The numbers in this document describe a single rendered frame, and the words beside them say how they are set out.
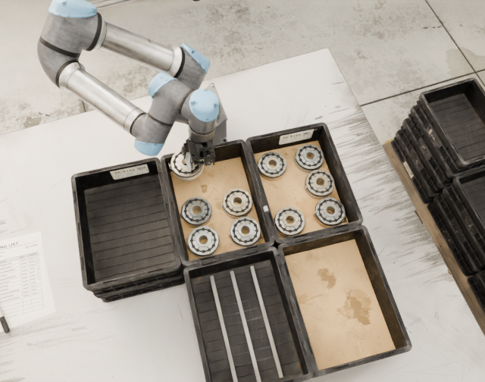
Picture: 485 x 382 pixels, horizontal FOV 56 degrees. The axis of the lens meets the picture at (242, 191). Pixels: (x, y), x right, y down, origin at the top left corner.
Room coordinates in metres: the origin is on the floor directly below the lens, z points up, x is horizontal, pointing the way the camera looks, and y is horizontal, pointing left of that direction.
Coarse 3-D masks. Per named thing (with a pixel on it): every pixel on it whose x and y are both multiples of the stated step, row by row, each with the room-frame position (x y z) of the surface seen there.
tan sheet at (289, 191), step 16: (304, 144) 0.87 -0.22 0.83; (256, 160) 0.80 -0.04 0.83; (288, 160) 0.80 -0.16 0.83; (288, 176) 0.74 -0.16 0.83; (304, 176) 0.74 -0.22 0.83; (272, 192) 0.67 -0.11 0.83; (288, 192) 0.68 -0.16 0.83; (304, 192) 0.68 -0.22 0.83; (336, 192) 0.69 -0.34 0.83; (272, 208) 0.61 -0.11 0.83; (304, 208) 0.62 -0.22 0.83
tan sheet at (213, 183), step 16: (224, 160) 0.79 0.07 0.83; (240, 160) 0.79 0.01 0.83; (208, 176) 0.72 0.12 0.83; (224, 176) 0.72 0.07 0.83; (240, 176) 0.73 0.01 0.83; (176, 192) 0.65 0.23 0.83; (192, 192) 0.65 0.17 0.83; (208, 192) 0.66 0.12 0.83; (224, 192) 0.66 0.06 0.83; (208, 224) 0.54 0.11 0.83; (224, 224) 0.54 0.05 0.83; (224, 240) 0.48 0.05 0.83; (192, 256) 0.42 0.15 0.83
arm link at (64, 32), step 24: (72, 0) 0.98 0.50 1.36; (48, 24) 0.91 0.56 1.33; (72, 24) 0.91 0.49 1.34; (96, 24) 0.95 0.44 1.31; (72, 48) 0.88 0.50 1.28; (96, 48) 0.92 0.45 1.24; (120, 48) 0.94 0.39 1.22; (144, 48) 0.98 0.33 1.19; (168, 48) 1.03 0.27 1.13; (192, 48) 1.10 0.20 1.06; (168, 72) 0.97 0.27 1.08; (192, 72) 0.99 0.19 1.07
